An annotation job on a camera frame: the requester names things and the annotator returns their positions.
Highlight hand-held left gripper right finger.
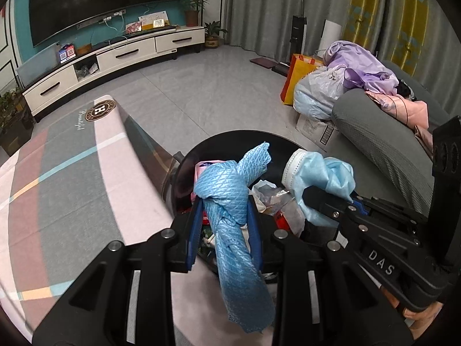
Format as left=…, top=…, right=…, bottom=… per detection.
left=246, top=202, right=413, bottom=346

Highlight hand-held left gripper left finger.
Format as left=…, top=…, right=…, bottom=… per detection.
left=32, top=198, right=204, bottom=346

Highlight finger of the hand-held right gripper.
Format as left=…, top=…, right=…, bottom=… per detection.
left=351, top=196, right=433, bottom=256
left=303, top=186, right=447, bottom=312

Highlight red snack wrapper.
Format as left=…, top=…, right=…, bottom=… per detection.
left=274, top=211, right=296, bottom=231

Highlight blue cloth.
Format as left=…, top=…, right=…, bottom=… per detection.
left=193, top=141, right=276, bottom=334

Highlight clear plastic bag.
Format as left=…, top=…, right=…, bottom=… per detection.
left=250, top=178, right=307, bottom=238

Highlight black trash bin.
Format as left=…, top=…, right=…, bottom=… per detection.
left=169, top=130, right=346, bottom=285

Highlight pink plastic bag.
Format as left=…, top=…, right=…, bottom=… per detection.
left=190, top=159, right=226, bottom=202

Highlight blue face mask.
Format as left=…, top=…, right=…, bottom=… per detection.
left=283, top=148, right=355, bottom=228

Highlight person's right hand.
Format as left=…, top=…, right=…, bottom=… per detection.
left=396, top=300, right=445, bottom=341

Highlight grey sofa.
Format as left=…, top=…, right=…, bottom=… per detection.
left=330, top=59, right=461, bottom=220

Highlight pink garment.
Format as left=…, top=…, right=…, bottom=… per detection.
left=365, top=90, right=434, bottom=152

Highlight cardboard box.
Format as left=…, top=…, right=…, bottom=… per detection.
left=295, top=113, right=343, bottom=152

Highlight purple clothes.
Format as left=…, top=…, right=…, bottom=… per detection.
left=322, top=40, right=400, bottom=92

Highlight translucent white plastic bag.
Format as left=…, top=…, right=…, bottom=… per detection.
left=292, top=67, right=355, bottom=121

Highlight yellow shopping bag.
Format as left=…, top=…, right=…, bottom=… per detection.
left=280, top=53, right=326, bottom=106

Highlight brown floor mat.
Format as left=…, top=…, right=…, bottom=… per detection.
left=249, top=56, right=279, bottom=69

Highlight yellow patterned curtain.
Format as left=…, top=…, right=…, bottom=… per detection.
left=340, top=0, right=433, bottom=76

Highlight white television cabinet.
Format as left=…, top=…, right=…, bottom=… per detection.
left=22, top=25, right=206, bottom=116

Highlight white panel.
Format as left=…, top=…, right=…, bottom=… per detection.
left=320, top=20, right=341, bottom=52

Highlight small potted plant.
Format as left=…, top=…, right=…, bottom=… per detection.
left=203, top=21, right=228, bottom=49

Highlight dark plant stand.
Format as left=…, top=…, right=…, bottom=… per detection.
left=0, top=115, right=37, bottom=157

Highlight white desk calendar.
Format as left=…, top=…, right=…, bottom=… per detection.
left=139, top=11, right=171, bottom=31

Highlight cluster of potted plants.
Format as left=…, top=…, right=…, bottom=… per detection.
left=0, top=88, right=27, bottom=130

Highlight red and blue display box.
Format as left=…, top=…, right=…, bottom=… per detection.
left=58, top=44, right=77, bottom=63

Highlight black upright vacuum cleaner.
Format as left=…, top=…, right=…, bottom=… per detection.
left=290, top=0, right=308, bottom=63

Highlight tall potted plant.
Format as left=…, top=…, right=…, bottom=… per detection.
left=180, top=0, right=209, bottom=27

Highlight clear glass tank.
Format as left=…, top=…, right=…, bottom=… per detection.
left=16, top=41, right=61, bottom=87

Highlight grey curtain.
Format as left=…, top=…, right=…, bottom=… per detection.
left=227, top=0, right=357, bottom=56

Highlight black television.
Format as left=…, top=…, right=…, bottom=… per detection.
left=28, top=0, right=182, bottom=47

